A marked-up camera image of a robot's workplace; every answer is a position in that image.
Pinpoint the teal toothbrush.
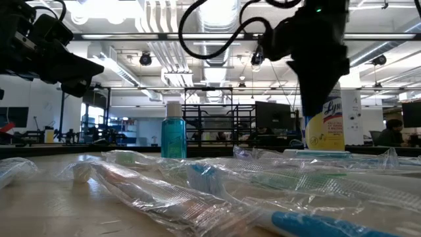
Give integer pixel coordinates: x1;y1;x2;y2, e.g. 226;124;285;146
282;147;421;165

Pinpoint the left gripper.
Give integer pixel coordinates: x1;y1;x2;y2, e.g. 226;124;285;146
0;29;105;99

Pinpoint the orange toothbrush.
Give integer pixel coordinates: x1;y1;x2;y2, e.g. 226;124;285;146
91;160;251;236

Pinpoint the yellow blue wipes canister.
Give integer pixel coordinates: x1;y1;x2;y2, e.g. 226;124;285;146
304;82;346;151

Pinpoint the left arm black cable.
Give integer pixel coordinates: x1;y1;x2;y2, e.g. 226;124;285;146
32;0;68;22

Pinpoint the black monitor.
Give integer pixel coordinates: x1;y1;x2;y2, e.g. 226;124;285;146
255;101;293;139
401;101;421;128
0;107;30;128

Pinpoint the green toothbrush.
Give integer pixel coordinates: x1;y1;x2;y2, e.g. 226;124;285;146
243;169;421;213
101;149;165;168

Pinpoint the silver ventilation duct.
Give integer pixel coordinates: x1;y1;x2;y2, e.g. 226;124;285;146
193;0;243;103

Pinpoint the small white-capped tube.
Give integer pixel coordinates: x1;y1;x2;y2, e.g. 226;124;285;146
52;161;93;184

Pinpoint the person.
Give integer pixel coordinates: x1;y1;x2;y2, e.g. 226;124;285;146
376;118;409;147

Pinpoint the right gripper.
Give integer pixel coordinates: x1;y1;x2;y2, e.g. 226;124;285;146
259;13;351;117

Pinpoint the teal mouthwash bottle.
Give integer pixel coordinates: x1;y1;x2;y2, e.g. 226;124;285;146
161;101;187;159

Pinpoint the clear toothbrush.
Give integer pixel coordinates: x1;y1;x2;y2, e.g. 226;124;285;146
164;157;421;177

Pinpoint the black shelf rack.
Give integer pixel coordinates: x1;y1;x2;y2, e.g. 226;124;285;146
182;87;257;147

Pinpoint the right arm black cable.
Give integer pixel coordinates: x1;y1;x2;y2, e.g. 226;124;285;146
178;0;303;61

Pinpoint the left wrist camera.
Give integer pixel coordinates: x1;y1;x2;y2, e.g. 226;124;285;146
32;13;74;47

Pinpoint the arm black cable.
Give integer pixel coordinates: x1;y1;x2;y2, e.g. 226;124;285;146
178;0;303;61
32;0;68;22

